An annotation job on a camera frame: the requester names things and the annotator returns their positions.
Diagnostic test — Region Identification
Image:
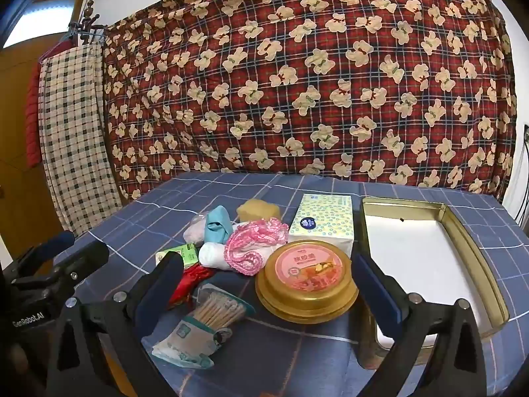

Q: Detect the brown wooden door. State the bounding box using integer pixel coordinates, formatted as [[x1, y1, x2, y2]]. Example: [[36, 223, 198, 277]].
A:
[[0, 45, 62, 257]]

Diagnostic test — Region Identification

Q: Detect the floral tissue box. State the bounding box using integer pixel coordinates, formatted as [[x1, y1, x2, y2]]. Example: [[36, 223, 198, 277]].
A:
[[288, 194, 355, 258]]

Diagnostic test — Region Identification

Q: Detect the gold rectangular tin box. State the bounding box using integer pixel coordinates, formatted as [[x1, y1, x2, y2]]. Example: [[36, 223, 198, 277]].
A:
[[357, 196, 510, 371]]

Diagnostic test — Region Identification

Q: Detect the beige checkered hanging cloth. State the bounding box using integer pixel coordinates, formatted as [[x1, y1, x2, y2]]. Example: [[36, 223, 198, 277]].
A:
[[39, 41, 122, 232]]

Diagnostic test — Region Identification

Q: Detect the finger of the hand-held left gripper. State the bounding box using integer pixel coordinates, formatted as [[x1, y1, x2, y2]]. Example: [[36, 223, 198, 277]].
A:
[[14, 231, 76, 276], [25, 240, 110, 300]]

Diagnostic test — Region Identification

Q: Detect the yellow sponge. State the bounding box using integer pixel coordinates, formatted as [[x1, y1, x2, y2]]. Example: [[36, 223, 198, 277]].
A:
[[237, 198, 282, 223]]

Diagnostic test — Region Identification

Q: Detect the clear plastic bag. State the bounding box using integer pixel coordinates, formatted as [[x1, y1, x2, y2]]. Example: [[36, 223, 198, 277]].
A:
[[184, 213, 209, 244]]

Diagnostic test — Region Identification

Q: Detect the transom window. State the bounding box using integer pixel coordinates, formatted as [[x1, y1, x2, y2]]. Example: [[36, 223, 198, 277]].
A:
[[3, 0, 85, 49]]

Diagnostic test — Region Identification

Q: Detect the round gold tin pink lid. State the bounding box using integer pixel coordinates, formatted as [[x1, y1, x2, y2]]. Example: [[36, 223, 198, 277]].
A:
[[255, 240, 359, 324]]

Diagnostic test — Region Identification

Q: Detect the pink trimmed white towel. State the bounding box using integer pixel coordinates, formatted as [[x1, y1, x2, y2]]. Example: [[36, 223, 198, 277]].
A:
[[224, 220, 289, 276]]

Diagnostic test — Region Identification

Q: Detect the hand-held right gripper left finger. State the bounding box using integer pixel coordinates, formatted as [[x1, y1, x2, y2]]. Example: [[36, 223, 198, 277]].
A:
[[45, 251, 184, 397]]

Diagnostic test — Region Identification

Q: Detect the teal cloth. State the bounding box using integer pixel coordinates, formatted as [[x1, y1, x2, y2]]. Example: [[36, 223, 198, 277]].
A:
[[205, 205, 233, 244]]

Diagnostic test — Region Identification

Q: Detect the red packet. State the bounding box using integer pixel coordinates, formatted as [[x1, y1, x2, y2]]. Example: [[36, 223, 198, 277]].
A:
[[171, 265, 216, 302]]

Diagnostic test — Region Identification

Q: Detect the small green box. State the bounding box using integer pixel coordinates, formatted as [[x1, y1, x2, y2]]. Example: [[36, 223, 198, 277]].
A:
[[156, 243, 198, 267]]

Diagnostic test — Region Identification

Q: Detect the red quilted garment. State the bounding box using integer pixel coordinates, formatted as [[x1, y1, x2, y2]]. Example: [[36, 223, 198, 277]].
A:
[[25, 64, 44, 169]]

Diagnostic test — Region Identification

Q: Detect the blue plaid tablecloth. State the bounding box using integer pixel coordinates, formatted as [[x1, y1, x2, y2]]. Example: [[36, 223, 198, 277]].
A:
[[8, 171, 529, 397]]

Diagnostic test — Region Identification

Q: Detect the red plaid bear print blanket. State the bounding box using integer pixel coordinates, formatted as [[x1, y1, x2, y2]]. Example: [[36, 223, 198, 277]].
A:
[[101, 0, 517, 205]]

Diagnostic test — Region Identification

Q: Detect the dark wooden coat rack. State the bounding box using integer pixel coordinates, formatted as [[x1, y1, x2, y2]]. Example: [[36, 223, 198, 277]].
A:
[[68, 0, 108, 46]]

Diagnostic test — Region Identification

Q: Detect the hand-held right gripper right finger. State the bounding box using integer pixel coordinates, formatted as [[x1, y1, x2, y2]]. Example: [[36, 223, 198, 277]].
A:
[[350, 252, 488, 397]]

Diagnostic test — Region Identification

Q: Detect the dark wall cable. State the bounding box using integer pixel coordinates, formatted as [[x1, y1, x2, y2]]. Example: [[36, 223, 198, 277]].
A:
[[514, 141, 529, 228]]

